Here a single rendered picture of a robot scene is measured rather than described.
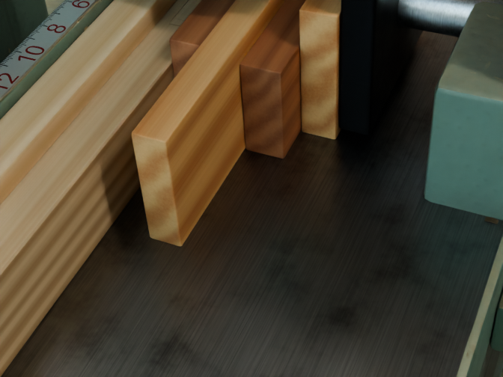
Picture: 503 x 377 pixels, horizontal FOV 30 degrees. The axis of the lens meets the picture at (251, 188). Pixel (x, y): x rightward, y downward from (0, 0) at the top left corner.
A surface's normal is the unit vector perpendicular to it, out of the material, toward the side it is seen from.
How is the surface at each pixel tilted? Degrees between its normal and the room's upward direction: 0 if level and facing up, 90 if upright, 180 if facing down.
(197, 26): 0
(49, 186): 0
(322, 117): 90
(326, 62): 90
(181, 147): 90
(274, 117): 90
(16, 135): 0
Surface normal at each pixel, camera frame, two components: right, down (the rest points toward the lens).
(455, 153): -0.40, 0.65
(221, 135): 0.92, 0.24
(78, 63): -0.05, -0.72
